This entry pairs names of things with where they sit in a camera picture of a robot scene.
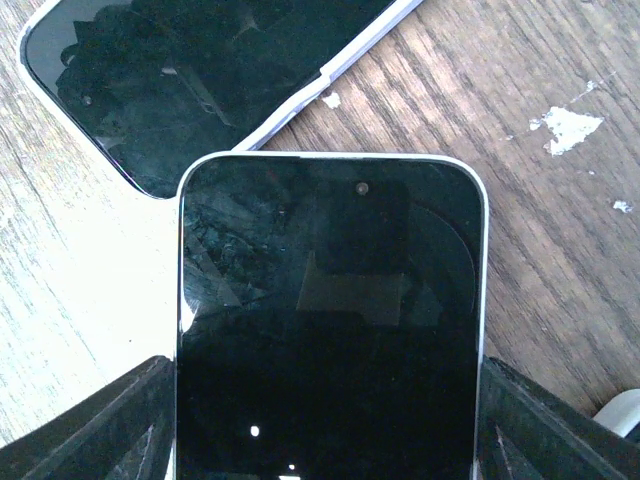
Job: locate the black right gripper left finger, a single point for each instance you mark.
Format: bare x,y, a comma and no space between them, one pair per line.
123,431

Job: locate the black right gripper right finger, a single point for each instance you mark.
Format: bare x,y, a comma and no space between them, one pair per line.
525,432

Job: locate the beige phone case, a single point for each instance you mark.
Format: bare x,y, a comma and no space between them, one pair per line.
621,415

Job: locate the silver-edged black phone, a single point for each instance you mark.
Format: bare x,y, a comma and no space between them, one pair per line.
331,316

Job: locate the large lilac phone case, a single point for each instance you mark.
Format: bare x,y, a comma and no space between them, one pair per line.
350,65

